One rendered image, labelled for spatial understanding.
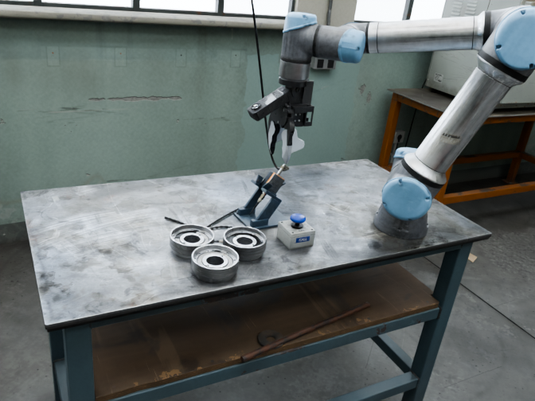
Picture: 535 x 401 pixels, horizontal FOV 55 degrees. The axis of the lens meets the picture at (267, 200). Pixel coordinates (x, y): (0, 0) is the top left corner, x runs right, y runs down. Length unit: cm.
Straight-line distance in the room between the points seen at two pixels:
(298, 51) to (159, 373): 82
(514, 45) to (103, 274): 97
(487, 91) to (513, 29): 13
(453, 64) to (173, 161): 177
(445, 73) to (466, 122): 222
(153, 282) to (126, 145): 173
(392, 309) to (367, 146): 209
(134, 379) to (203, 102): 187
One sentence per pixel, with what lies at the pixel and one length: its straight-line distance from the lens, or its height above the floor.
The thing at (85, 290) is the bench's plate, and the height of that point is 80.
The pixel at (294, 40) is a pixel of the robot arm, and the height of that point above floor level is 128.
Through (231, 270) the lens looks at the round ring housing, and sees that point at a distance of 113.
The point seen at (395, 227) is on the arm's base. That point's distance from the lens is 144.
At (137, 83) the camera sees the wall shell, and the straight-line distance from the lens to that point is 272.
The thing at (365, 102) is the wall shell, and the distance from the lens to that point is 342.
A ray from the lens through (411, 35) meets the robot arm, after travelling 133.
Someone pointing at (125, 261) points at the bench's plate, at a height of 80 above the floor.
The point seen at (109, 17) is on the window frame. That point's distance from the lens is 255.
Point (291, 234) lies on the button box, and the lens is 126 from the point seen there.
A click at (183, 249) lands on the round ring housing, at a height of 83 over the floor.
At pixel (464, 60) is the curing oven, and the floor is 102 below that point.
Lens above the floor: 145
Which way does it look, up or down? 25 degrees down
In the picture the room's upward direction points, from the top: 7 degrees clockwise
